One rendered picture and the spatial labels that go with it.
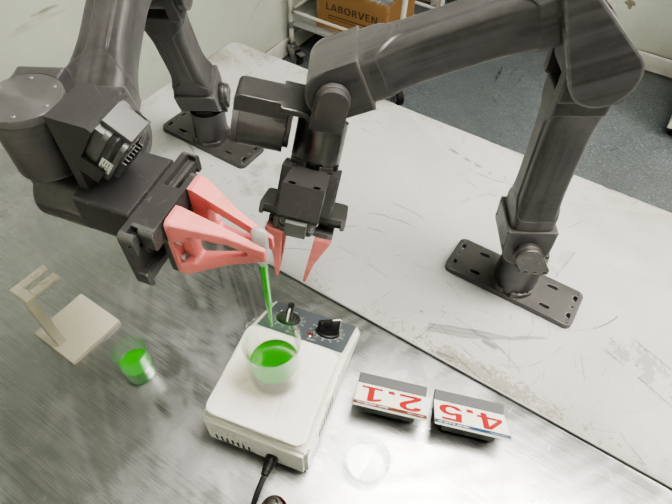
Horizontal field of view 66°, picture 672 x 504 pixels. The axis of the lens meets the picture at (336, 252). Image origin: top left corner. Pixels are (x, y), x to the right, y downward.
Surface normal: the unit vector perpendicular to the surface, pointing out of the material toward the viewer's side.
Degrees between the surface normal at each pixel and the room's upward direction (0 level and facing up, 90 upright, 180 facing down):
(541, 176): 90
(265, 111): 90
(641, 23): 90
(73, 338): 0
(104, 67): 21
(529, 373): 0
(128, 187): 2
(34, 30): 90
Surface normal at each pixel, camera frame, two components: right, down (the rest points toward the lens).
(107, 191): 0.03, -0.60
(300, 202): -0.07, 0.37
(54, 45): 0.84, 0.44
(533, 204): -0.10, 0.69
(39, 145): 0.45, 0.72
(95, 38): 0.02, -0.29
